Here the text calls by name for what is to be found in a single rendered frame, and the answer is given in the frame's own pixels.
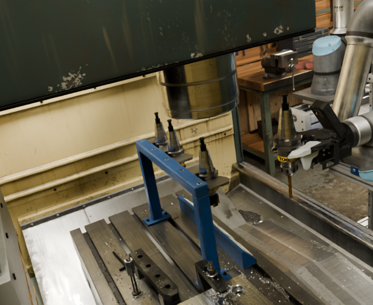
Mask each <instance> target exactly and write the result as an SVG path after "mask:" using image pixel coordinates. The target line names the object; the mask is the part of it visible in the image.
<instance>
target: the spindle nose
mask: <svg viewBox="0 0 373 305"><path fill-rule="evenodd" d="M156 75H157V80H158V87H159V92H160V98H161V104H162V107H163V109H164V113H165V115H166V116H168V117H170V118H172V119H177V120H200V119H207V118H211V117H216V116H220V115H222V114H225V113H228V112H229V111H231V110H233V109H234V108H236V107H237V105H238V104H239V84H238V73H237V69H236V56H235V52H234V53H230V54H225V55H223V56H218V57H214V58H211V59H206V60H203V61H199V62H194V63H191V64H187V65H182V66H179V67H175V68H171V69H168V70H163V71H159V72H156Z"/></svg>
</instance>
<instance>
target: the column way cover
mask: <svg viewBox="0 0 373 305"><path fill-rule="evenodd" d="M0 261H1V270H2V276H1V277H0V305H39V304H38V301H37V296H36V292H35V289H34V286H33V285H32V283H31V280H30V277H29V274H28V272H27V268H26V267H25V263H24V260H23V257H22V251H21V247H20V243H19V238H18V233H17V230H16V229H15V227H14V224H13V222H12V219H11V217H10V213H9V211H8V208H7V205H6V202H5V200H4V196H3V195H2V191H1V188H0Z"/></svg>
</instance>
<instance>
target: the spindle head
mask: <svg viewBox="0 0 373 305"><path fill-rule="evenodd" d="M314 28H316V0H0V112H1V111H5V110H10V109H13V108H17V107H21V106H24V105H29V104H32V103H36V102H41V101H44V100H48V99H53V98H56V97H60V96H65V95H67V94H72V93H76V92H79V91H84V90H88V89H92V88H96V87H101V86H104V85H108V84H113V83H116V82H120V81H123V80H127V79H132V78H135V77H139V76H144V75H147V74H151V73H156V72H159V71H163V70H168V69H171V68H175V67H179V66H182V65H187V64H191V63H194V62H199V61H203V60H206V59H211V58H214V57H218V56H223V55H225V54H230V53H234V52H237V51H242V50H246V49H249V48H254V47H258V46H261V45H266V44H270V43H274V42H277V41H282V40H285V39H289V38H294V37H297V36H302V35H305V34H309V33H314V32H315V29H314Z"/></svg>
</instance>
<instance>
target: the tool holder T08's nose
mask: <svg viewBox="0 0 373 305"><path fill-rule="evenodd" d="M280 170H281V172H282V173H284V174H285V175H286V176H293V175H294V174H295V173H296V171H297V170H298V165H297V162H296V161H295V162H291V163H284V162H281V165H280Z"/></svg>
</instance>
